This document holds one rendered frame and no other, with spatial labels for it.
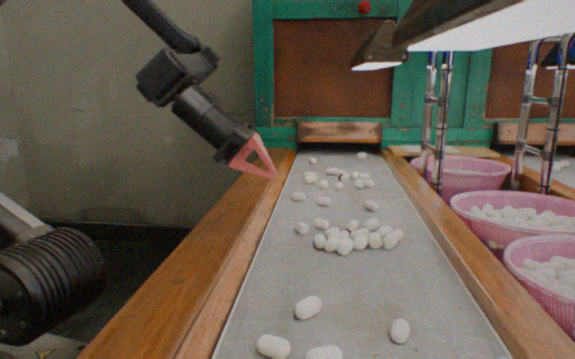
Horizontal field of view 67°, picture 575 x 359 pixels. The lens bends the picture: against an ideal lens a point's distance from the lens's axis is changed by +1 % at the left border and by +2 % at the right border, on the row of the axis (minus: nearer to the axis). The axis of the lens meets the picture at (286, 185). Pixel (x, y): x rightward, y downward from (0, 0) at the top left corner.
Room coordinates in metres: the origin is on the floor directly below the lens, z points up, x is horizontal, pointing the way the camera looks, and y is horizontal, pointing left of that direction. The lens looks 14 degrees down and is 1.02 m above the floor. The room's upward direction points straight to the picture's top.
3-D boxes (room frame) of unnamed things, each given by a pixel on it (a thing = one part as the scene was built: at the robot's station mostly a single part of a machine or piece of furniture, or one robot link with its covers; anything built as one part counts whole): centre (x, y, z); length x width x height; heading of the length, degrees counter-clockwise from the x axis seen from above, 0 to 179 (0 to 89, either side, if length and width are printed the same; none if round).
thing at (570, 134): (1.48, -0.87, 0.83); 0.30 x 0.06 x 0.07; 84
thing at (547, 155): (1.05, -0.68, 0.90); 0.20 x 0.19 x 0.45; 174
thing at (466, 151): (1.46, -0.52, 0.77); 0.33 x 0.15 x 0.01; 84
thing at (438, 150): (1.09, -0.28, 0.90); 0.20 x 0.19 x 0.45; 174
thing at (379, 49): (1.10, -0.21, 1.08); 0.62 x 0.08 x 0.07; 174
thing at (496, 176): (1.24, -0.50, 0.72); 0.27 x 0.27 x 0.10
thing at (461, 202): (0.80, -0.46, 0.72); 0.27 x 0.27 x 0.10
